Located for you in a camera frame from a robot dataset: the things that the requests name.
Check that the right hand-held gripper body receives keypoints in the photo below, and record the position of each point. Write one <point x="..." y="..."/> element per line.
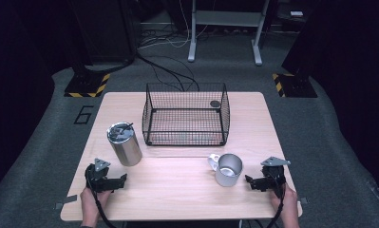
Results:
<point x="275" y="177"/>

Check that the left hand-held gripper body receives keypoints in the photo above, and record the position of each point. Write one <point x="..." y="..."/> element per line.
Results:
<point x="97" y="179"/>

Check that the silver metal mug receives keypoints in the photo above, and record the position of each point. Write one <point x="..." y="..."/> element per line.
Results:
<point x="228" y="172"/>

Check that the steel tumbler with lid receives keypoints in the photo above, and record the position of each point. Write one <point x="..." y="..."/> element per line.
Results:
<point x="127" y="148"/>

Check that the person's left hand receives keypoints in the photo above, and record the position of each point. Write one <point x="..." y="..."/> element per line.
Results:
<point x="89" y="202"/>

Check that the person's right hand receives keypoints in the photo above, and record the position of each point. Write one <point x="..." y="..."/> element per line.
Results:
<point x="289" y="202"/>

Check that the grey tape strip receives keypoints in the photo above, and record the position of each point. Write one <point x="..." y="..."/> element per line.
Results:
<point x="66" y="200"/>
<point x="303" y="200"/>

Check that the black round disc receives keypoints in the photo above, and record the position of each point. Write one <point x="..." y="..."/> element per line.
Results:
<point x="215" y="104"/>

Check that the black cabinet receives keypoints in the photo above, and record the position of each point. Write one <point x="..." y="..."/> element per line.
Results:
<point x="104" y="31"/>

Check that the small white box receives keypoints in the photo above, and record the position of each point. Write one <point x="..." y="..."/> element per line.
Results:
<point x="296" y="13"/>

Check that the black yellow striped base plate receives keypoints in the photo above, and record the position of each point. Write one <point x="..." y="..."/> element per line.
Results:
<point x="85" y="85"/>
<point x="296" y="86"/>

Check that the white metal stand frame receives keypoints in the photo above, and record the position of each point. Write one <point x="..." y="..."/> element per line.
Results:
<point x="192" y="47"/>

